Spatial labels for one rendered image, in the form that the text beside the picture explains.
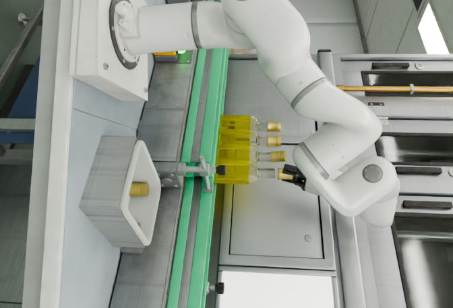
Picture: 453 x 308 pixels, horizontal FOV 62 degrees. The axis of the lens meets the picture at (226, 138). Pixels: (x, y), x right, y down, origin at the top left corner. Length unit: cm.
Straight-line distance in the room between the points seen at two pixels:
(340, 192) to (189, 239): 43
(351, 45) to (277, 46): 583
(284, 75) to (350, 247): 67
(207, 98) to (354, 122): 56
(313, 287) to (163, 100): 68
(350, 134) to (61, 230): 55
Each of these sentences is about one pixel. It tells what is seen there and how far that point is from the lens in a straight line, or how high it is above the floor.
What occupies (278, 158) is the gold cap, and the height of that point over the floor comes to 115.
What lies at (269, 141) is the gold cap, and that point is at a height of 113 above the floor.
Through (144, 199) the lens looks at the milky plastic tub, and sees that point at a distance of 99.
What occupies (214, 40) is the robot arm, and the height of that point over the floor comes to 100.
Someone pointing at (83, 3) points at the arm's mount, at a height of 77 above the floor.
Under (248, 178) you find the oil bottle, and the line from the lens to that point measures 112.
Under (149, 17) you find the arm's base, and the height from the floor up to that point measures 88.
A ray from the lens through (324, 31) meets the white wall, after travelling 665.
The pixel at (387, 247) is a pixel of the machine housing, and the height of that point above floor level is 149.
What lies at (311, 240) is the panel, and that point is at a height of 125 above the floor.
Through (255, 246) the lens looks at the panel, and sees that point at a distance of 118.
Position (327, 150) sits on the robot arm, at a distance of 72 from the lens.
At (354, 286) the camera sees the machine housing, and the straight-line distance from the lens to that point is 118.
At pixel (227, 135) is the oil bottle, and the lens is 118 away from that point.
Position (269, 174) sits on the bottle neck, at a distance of 113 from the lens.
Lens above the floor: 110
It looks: 5 degrees down
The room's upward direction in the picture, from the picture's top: 91 degrees clockwise
